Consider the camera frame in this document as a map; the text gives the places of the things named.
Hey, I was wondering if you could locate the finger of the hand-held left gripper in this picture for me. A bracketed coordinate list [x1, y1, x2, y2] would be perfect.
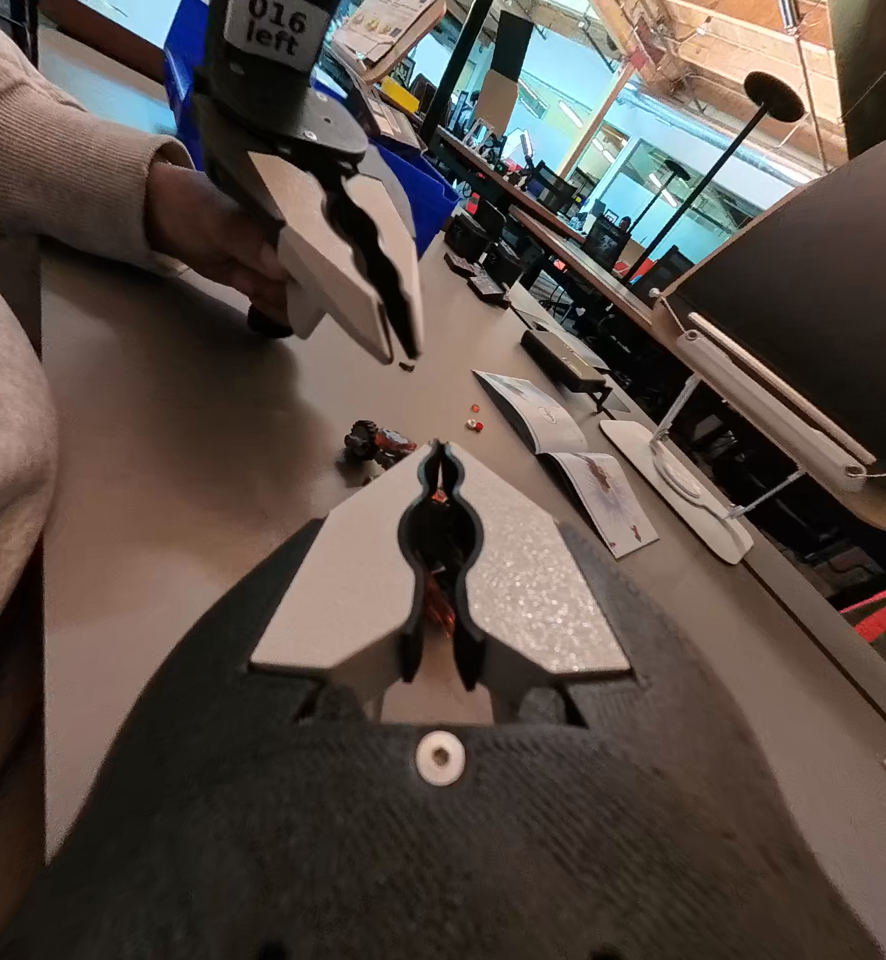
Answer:
[248, 151, 397, 366]
[338, 174, 425, 361]

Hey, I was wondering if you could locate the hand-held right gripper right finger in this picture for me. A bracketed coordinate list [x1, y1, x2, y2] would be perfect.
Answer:
[443, 441, 633, 711]

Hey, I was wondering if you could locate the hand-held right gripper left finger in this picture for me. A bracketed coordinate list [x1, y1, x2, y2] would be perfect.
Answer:
[249, 441, 440, 715]

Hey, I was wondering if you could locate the lego motorcycle model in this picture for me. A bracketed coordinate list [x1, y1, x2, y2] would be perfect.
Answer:
[345, 418, 468, 640]

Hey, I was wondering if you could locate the lego instruction booklet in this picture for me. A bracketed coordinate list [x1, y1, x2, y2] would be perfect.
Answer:
[473, 369, 660, 561]

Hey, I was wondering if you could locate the person's left forearm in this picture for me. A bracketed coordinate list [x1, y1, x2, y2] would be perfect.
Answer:
[0, 7, 196, 275]

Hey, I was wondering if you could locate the person's left hand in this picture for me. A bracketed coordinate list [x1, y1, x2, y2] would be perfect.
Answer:
[146, 159, 294, 318]

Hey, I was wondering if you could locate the blue plastic bin white tag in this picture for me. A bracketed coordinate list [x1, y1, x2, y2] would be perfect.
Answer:
[164, 0, 460, 260]

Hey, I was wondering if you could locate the wooden desk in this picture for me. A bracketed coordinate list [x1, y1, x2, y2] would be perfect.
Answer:
[510, 206, 657, 331]
[437, 127, 590, 243]

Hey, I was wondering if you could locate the dark cardboard box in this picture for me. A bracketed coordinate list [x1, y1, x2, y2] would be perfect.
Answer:
[353, 86, 423, 151]

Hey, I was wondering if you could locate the white metal stand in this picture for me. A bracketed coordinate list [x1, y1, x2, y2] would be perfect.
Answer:
[599, 296, 886, 565]

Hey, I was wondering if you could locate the black charger box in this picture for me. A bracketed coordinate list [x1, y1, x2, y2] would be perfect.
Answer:
[519, 328, 612, 393]

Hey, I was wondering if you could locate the long black pole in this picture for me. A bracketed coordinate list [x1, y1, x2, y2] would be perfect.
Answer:
[419, 0, 496, 151]

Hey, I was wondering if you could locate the black pole round base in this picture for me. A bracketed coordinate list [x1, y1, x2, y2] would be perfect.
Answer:
[623, 71, 805, 285]
[629, 159, 691, 235]

